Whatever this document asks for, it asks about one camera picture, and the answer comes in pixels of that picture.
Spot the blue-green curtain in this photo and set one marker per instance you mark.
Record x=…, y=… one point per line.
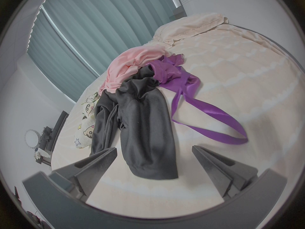
x=59, y=63
x=107, y=20

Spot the white printed pyjama top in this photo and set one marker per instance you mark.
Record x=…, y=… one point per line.
x=87, y=127

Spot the dark grey cloth bundle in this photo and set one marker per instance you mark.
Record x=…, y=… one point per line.
x=45, y=133

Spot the round white mirror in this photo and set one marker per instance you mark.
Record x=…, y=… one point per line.
x=32, y=138

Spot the black T-shirt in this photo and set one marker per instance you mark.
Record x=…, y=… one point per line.
x=143, y=127

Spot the grey bedside table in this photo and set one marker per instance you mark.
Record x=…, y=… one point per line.
x=178, y=13

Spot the pink garment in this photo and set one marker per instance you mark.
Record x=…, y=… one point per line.
x=128, y=63

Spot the cream pillow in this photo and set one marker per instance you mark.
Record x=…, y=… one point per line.
x=190, y=27

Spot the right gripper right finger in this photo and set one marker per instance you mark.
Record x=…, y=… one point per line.
x=216, y=170

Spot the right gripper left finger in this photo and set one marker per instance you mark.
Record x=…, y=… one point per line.
x=93, y=173

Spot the bed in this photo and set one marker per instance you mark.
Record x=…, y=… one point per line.
x=226, y=92

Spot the purple garment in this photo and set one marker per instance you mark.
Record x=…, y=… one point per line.
x=166, y=75

